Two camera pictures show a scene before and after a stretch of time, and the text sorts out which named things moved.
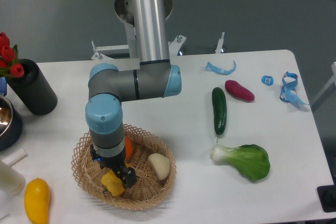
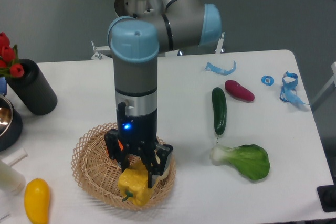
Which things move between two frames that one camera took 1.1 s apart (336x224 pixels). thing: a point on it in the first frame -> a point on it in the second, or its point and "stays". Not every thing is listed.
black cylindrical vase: (33, 89) stays
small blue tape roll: (263, 78) stays
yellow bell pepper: (113, 183) -> (133, 183)
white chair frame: (333, 67) stays
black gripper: (127, 174) -> (135, 129)
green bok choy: (252, 159) stays
